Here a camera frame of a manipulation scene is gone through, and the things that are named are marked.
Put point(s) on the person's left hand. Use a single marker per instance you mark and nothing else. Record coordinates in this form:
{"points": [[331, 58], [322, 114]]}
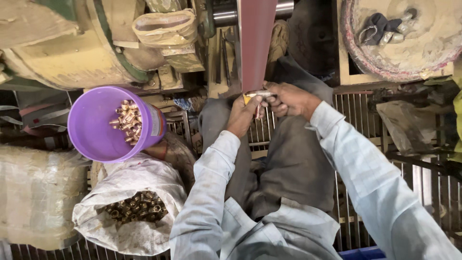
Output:
{"points": [[241, 119]]}

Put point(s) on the pile of dull brass fittings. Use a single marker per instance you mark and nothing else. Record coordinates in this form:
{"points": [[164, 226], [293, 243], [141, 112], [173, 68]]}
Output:
{"points": [[139, 208]]}

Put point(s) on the purple plastic bucket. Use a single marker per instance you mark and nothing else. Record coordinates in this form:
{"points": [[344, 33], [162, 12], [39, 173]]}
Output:
{"points": [[94, 133]]}

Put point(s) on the plastic wrapped bale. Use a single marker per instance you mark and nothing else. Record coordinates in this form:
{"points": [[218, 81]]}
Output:
{"points": [[36, 195]]}

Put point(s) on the dusty beige cloth pouch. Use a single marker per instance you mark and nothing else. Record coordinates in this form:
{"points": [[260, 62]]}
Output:
{"points": [[166, 30]]}

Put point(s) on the person's dusty shoe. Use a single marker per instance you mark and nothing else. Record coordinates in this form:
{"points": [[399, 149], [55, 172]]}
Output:
{"points": [[278, 39]]}

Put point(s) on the dusty clear plastic bag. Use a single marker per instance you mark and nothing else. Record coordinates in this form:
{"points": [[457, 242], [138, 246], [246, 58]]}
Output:
{"points": [[409, 124]]}

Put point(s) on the black metal rods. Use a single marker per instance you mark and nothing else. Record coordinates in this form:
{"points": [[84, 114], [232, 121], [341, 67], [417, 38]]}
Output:
{"points": [[223, 57]]}

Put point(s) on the person's light checked shirt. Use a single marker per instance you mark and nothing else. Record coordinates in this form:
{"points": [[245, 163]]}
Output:
{"points": [[274, 234]]}

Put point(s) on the cluster of silver metal fittings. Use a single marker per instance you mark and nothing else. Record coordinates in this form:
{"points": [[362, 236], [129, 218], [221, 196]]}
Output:
{"points": [[399, 30]]}

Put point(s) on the person's right hand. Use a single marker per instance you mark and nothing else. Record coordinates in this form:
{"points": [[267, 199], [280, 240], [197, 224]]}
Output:
{"points": [[294, 101]]}

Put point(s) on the pile of polished copper fittings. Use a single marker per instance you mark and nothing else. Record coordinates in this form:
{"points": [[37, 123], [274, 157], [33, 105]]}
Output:
{"points": [[128, 122]]}

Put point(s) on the dark cloth glove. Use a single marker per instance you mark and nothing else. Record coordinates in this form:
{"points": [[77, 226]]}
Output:
{"points": [[377, 29]]}

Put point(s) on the dusty yellow grinding machine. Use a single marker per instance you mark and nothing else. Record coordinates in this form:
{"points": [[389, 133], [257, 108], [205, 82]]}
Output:
{"points": [[72, 43]]}

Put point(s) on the blue plastic crate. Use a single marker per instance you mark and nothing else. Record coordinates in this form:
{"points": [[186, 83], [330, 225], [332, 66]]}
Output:
{"points": [[362, 253]]}

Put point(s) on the white woven sack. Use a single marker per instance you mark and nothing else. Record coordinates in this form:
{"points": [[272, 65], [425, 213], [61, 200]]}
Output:
{"points": [[122, 216]]}

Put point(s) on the red-brown sanding belt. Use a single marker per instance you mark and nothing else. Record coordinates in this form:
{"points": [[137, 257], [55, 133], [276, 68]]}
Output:
{"points": [[254, 43]]}

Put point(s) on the person's grey trousers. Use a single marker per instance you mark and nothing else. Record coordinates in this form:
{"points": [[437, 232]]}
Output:
{"points": [[292, 162]]}

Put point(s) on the dusty round polishing wheel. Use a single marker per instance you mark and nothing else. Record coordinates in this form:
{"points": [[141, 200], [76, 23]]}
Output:
{"points": [[408, 39]]}

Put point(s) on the metal rod with brass fitting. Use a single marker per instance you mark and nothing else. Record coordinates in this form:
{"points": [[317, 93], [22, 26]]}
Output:
{"points": [[260, 94]]}

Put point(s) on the steel belt roller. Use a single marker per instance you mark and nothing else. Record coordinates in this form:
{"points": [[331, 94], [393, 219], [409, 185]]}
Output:
{"points": [[225, 12]]}

